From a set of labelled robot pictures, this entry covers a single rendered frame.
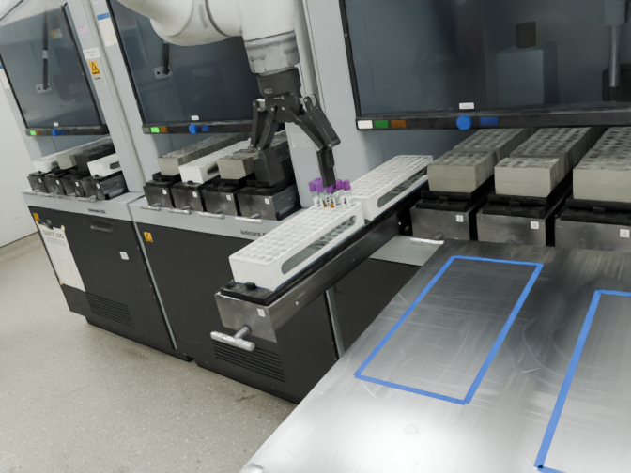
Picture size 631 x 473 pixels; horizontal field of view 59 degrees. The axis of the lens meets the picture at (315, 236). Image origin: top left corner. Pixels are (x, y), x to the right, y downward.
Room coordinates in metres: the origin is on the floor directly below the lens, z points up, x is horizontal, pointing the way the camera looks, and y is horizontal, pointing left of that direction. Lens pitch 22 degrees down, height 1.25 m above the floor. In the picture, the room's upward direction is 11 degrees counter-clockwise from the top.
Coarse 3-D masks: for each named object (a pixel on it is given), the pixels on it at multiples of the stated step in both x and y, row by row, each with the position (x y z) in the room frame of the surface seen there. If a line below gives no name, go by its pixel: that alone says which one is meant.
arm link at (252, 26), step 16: (208, 0) 1.02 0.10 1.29; (224, 0) 0.99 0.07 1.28; (240, 0) 0.97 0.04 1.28; (256, 0) 0.96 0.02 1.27; (272, 0) 0.96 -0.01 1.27; (288, 0) 0.99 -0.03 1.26; (224, 16) 1.00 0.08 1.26; (240, 16) 0.98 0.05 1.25; (256, 16) 0.96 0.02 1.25; (272, 16) 0.97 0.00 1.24; (288, 16) 0.98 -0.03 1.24; (224, 32) 1.03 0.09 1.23; (240, 32) 1.00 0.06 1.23; (256, 32) 0.97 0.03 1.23; (272, 32) 0.97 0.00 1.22
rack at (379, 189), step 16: (400, 160) 1.31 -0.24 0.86; (416, 160) 1.29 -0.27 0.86; (432, 160) 1.30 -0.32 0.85; (368, 176) 1.25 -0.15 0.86; (384, 176) 1.21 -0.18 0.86; (400, 176) 1.19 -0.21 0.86; (416, 176) 1.28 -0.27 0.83; (352, 192) 1.14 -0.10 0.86; (368, 192) 1.12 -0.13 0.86; (384, 192) 1.13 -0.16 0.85; (400, 192) 1.23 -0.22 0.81; (368, 208) 1.09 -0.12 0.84; (384, 208) 1.12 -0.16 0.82
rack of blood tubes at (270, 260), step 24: (312, 216) 1.05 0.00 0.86; (336, 216) 1.03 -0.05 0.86; (360, 216) 1.06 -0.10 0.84; (264, 240) 0.96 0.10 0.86; (288, 240) 0.95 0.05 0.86; (312, 240) 0.94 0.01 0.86; (336, 240) 0.99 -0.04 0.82; (240, 264) 0.89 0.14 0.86; (264, 264) 0.86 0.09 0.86; (288, 264) 0.96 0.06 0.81
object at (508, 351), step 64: (448, 256) 0.84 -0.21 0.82; (512, 256) 0.80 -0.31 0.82; (576, 256) 0.76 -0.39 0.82; (384, 320) 0.68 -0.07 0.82; (448, 320) 0.65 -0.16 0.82; (512, 320) 0.62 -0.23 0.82; (576, 320) 0.59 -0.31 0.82; (320, 384) 0.57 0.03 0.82; (384, 384) 0.54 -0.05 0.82; (448, 384) 0.52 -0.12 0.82; (512, 384) 0.50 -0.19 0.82; (576, 384) 0.48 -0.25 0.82; (320, 448) 0.46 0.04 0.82; (384, 448) 0.44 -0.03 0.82; (448, 448) 0.42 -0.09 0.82; (512, 448) 0.41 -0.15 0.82; (576, 448) 0.39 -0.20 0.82
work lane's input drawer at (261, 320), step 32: (416, 192) 1.21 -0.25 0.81; (384, 224) 1.09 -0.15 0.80; (352, 256) 0.99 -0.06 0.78; (224, 288) 0.89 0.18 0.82; (256, 288) 0.87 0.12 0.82; (288, 288) 0.87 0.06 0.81; (320, 288) 0.91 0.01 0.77; (224, 320) 0.90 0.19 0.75; (256, 320) 0.84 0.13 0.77; (288, 320) 0.84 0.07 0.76
